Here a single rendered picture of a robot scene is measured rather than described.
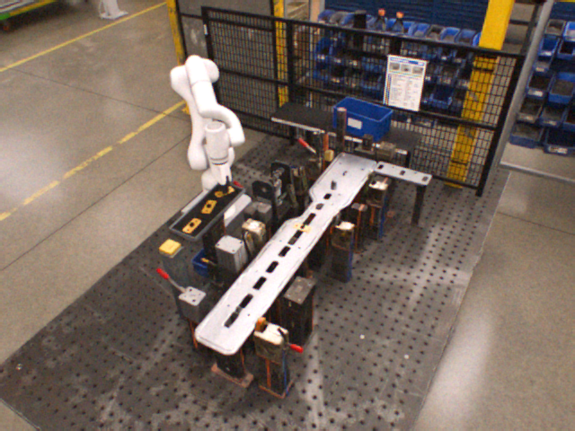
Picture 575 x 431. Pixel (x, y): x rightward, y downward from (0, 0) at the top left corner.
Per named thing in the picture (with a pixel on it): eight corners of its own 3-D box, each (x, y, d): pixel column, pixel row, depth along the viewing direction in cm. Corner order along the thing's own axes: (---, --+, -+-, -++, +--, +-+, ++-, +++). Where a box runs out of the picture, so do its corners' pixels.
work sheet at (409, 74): (419, 113, 258) (429, 59, 238) (381, 105, 267) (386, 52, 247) (420, 111, 260) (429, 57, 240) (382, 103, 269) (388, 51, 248)
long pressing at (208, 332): (238, 362, 161) (238, 359, 160) (188, 336, 170) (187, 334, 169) (379, 162, 250) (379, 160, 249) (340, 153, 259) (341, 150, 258)
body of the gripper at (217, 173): (205, 155, 196) (209, 176, 204) (217, 166, 190) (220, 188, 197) (220, 149, 200) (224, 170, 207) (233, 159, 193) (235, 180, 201)
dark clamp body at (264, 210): (271, 274, 230) (267, 216, 205) (249, 265, 236) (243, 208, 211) (282, 260, 237) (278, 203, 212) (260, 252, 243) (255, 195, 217)
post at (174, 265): (190, 326, 208) (172, 259, 179) (177, 320, 211) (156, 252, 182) (200, 314, 213) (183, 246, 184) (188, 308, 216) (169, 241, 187)
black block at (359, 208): (362, 258, 237) (367, 215, 218) (343, 250, 241) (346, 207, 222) (367, 248, 242) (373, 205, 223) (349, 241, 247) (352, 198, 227)
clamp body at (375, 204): (378, 244, 244) (385, 193, 221) (358, 237, 249) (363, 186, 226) (384, 233, 250) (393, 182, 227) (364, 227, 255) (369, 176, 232)
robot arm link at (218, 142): (227, 145, 197) (207, 150, 195) (224, 118, 189) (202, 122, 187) (233, 155, 191) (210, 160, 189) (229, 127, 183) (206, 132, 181)
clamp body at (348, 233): (347, 286, 223) (351, 234, 200) (324, 278, 227) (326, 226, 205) (355, 274, 229) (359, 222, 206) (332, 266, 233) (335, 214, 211)
